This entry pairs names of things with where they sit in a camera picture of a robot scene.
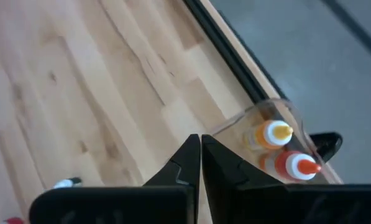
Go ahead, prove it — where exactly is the small dark dropper bottle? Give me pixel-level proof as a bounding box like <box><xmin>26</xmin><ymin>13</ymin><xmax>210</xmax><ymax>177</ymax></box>
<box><xmin>53</xmin><ymin>177</ymin><xmax>83</xmax><ymax>190</ymax></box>

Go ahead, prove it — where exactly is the clear plastic container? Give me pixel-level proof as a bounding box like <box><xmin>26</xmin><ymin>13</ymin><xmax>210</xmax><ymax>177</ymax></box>
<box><xmin>211</xmin><ymin>98</ymin><xmax>329</xmax><ymax>184</ymax></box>

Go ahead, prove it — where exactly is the large yellow coloring bottle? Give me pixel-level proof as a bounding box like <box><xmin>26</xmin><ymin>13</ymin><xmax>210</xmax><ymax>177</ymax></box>
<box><xmin>243</xmin><ymin>119</ymin><xmax>294</xmax><ymax>152</ymax></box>

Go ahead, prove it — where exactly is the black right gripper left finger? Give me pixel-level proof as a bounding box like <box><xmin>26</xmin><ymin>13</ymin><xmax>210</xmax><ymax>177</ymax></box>
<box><xmin>29</xmin><ymin>134</ymin><xmax>201</xmax><ymax>224</ymax></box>

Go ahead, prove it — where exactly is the black aluminium rig frame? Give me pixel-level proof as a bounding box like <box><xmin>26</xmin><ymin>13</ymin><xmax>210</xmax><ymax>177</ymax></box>
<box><xmin>182</xmin><ymin>0</ymin><xmax>344</xmax><ymax>163</ymax></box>

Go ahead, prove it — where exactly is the large red-orange coloring bottle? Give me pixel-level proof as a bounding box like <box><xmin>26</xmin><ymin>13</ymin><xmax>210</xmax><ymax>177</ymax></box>
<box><xmin>259</xmin><ymin>151</ymin><xmax>322</xmax><ymax>182</ymax></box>

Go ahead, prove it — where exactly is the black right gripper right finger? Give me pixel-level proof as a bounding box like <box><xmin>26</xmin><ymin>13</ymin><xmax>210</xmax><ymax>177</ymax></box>
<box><xmin>202</xmin><ymin>135</ymin><xmax>371</xmax><ymax>224</ymax></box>

